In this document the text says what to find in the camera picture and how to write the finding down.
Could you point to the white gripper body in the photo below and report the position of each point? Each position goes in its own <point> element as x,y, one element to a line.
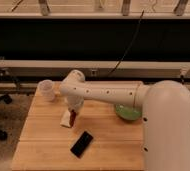
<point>74,103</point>

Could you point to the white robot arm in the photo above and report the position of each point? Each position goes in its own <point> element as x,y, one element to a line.
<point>165,107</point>

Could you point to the white sponge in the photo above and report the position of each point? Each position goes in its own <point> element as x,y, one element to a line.
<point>66,119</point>

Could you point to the black rectangular sponge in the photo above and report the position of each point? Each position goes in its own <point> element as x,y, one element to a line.
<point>81,144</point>

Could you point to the clear plastic cup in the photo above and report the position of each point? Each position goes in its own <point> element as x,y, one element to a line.
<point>46,88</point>

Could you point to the green bowl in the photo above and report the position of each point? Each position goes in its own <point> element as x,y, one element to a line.
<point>127,113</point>

